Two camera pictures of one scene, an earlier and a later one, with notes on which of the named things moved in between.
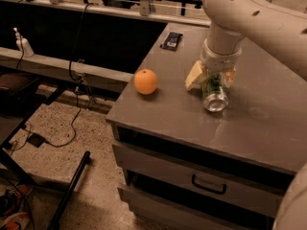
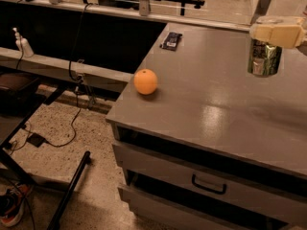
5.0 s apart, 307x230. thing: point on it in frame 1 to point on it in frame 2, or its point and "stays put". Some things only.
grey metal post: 144,0 stays put
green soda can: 214,95 to 263,58
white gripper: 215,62 to 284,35
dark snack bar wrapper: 171,41 stays put
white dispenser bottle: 23,44 stays put
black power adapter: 35,139 stays put
